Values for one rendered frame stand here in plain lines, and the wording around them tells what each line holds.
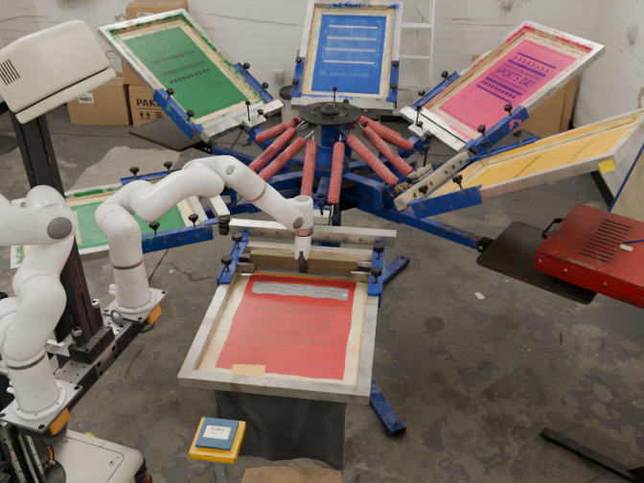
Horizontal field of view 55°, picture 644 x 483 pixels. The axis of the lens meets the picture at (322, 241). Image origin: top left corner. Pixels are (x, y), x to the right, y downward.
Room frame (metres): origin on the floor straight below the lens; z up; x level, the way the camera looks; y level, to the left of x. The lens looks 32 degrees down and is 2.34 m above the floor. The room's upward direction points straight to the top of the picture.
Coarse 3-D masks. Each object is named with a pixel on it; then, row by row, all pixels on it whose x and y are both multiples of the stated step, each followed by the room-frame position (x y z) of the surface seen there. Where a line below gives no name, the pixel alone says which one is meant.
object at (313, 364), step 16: (352, 288) 1.86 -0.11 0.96; (320, 304) 1.77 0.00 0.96; (336, 304) 1.77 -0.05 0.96; (352, 304) 1.77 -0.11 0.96; (336, 320) 1.67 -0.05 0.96; (336, 336) 1.59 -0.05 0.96; (288, 352) 1.51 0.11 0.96; (304, 352) 1.51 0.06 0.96; (320, 352) 1.51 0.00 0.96; (336, 352) 1.51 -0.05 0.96; (288, 368) 1.44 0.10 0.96; (304, 368) 1.44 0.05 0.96; (320, 368) 1.44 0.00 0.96; (336, 368) 1.44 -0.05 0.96
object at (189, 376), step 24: (216, 312) 1.67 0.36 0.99; (192, 360) 1.43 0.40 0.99; (360, 360) 1.44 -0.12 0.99; (192, 384) 1.36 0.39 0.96; (216, 384) 1.35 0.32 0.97; (240, 384) 1.34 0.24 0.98; (264, 384) 1.33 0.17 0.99; (288, 384) 1.33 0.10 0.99; (312, 384) 1.33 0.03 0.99; (336, 384) 1.33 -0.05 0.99; (360, 384) 1.33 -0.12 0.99
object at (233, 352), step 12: (252, 276) 1.94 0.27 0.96; (264, 276) 1.94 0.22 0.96; (276, 276) 1.94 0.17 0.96; (288, 276) 1.94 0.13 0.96; (252, 300) 1.79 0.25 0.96; (264, 300) 1.79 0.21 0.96; (276, 300) 1.79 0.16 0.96; (288, 300) 1.79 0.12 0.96; (240, 312) 1.71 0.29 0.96; (240, 324) 1.65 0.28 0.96; (228, 336) 1.59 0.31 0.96; (240, 336) 1.59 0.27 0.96; (228, 348) 1.53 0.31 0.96; (240, 348) 1.53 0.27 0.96; (252, 348) 1.53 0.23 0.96; (264, 348) 1.53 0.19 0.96; (276, 348) 1.53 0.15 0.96; (228, 360) 1.47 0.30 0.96; (240, 360) 1.47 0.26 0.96; (252, 360) 1.47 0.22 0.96; (264, 360) 1.47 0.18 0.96; (276, 360) 1.47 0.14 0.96; (264, 372) 1.42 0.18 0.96; (276, 372) 1.42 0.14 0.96
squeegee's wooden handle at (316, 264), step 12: (252, 252) 1.94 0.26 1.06; (264, 252) 1.94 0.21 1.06; (276, 252) 1.94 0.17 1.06; (264, 264) 1.93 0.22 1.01; (276, 264) 1.92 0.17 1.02; (288, 264) 1.92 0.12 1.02; (312, 264) 1.91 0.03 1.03; (324, 264) 1.90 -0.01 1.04; (336, 264) 1.89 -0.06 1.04; (348, 264) 1.89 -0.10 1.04
